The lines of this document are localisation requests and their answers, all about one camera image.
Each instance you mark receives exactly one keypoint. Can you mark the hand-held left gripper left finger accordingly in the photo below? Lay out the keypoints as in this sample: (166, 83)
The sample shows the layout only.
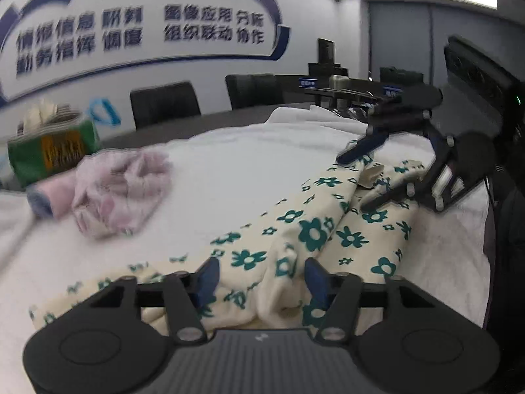
(208, 281)

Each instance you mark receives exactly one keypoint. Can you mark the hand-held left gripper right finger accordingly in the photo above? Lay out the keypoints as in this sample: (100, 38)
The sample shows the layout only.
(316, 281)

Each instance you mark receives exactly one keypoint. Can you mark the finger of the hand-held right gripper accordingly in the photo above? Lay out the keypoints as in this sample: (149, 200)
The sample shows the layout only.
(367, 143)
(389, 197)

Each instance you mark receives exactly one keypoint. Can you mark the cream green floral pants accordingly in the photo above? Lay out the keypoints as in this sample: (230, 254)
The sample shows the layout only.
(311, 234)

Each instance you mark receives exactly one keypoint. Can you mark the blue name plate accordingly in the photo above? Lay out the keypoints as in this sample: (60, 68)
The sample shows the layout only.
(391, 91)
(307, 83)

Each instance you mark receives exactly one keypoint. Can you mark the black office chair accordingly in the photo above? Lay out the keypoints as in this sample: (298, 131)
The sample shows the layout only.
(164, 104)
(400, 76)
(252, 90)

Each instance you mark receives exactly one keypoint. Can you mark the white blanket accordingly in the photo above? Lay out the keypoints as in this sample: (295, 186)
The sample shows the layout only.
(229, 172)

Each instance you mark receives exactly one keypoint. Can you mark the pink patterned garment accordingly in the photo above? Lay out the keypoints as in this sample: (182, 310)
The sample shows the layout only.
(123, 188)

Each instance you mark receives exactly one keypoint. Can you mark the pink rolled cloth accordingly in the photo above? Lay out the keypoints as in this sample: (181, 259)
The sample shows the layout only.
(47, 199)

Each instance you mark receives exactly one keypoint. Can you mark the green tissue box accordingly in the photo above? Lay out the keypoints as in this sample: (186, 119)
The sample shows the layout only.
(53, 152)

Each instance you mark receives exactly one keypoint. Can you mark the blue wall lettering sign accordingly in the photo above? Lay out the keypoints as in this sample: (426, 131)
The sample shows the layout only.
(123, 33)

